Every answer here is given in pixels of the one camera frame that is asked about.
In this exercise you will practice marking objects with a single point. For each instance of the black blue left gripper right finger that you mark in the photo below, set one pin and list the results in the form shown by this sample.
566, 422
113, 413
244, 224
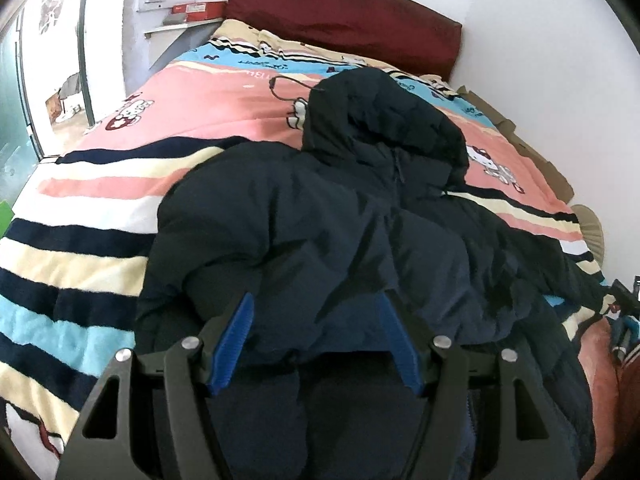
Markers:
529, 442

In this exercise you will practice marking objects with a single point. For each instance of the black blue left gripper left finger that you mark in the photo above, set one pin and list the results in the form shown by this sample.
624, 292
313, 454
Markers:
147, 417

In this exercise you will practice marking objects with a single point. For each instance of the dark navy puffer jacket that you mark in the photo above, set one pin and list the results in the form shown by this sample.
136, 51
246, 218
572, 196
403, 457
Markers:
367, 212

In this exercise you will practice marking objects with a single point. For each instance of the beige round cushion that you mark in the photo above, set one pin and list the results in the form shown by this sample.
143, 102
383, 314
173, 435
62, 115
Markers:
592, 231

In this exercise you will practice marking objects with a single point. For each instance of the striped Hello Kitty blanket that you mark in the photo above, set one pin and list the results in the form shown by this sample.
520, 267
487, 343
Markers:
73, 259

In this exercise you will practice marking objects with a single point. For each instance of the green plastic stool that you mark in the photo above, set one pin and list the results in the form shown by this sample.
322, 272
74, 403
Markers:
6, 216

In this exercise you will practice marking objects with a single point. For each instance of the green door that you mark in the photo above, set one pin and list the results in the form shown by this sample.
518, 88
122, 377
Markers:
20, 150

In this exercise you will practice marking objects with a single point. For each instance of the dark red headboard cushion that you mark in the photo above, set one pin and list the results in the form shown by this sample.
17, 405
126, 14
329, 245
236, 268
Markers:
402, 33

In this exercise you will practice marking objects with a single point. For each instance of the beige patterned pillow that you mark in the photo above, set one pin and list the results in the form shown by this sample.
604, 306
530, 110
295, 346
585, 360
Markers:
243, 38

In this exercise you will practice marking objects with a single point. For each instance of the red white box on shelf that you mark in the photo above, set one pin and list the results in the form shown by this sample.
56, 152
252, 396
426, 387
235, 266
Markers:
198, 11

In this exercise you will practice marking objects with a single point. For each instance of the red paper door decoration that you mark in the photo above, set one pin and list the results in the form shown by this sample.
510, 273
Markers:
50, 11

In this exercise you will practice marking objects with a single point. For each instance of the brown cardboard along wall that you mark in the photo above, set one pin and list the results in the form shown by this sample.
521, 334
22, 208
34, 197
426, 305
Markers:
556, 181

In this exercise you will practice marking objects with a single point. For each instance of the grey wall shelf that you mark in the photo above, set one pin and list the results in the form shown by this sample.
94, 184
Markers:
165, 43

